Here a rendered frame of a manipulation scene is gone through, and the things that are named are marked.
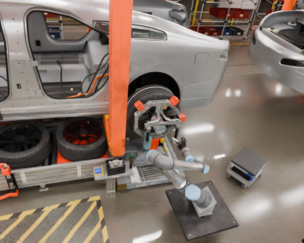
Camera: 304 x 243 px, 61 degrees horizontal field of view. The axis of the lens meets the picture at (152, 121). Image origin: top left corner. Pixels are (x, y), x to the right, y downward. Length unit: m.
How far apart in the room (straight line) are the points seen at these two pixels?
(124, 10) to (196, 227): 2.14
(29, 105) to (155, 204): 1.86
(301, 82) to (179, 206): 2.88
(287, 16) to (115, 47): 4.49
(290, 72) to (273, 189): 1.89
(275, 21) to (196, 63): 3.03
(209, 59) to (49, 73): 2.13
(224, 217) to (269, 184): 1.19
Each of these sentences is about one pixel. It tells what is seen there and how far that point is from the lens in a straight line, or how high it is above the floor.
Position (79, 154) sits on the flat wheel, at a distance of 3.19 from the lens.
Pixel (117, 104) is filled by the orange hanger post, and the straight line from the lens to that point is 2.53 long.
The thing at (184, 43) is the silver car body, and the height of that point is 1.65.
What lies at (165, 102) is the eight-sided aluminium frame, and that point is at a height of 1.12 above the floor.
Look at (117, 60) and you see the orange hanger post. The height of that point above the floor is 1.71.
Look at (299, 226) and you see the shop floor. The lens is 3.78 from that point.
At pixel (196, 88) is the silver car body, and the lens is 3.40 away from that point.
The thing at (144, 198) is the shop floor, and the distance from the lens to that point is 3.30.
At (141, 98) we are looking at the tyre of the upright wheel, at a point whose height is 1.12.
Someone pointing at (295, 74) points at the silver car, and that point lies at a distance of 4.70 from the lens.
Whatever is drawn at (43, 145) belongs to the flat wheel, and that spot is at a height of 0.50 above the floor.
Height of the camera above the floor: 2.69
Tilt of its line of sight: 38 degrees down
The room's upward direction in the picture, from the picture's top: 8 degrees clockwise
